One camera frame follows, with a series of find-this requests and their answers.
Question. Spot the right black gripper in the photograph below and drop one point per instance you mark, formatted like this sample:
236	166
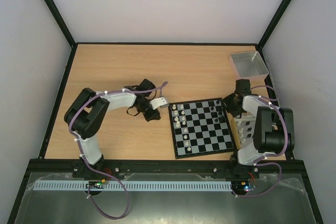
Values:
231	104

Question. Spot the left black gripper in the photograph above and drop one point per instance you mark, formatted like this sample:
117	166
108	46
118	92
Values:
156	115

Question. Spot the metal tin tray with pieces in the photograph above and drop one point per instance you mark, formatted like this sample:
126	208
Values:
243	129

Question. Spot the black white chess board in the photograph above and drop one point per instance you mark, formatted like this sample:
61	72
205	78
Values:
192	125

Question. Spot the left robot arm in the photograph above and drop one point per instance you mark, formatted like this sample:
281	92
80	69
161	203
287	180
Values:
87	112

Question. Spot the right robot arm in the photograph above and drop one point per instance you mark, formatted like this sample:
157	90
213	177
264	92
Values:
260	128

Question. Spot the empty metal tin box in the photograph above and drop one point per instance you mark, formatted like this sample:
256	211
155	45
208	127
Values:
248	65

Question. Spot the metal sheet front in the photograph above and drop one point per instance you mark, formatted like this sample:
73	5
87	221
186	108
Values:
268	201

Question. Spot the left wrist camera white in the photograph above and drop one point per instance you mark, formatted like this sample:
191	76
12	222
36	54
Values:
160	102

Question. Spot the grey slotted cable duct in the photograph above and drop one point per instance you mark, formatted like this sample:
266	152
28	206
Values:
77	185

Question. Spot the black aluminium frame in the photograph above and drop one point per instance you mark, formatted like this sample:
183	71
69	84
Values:
34	53

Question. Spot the black mounting rail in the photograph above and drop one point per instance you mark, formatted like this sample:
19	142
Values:
116	168

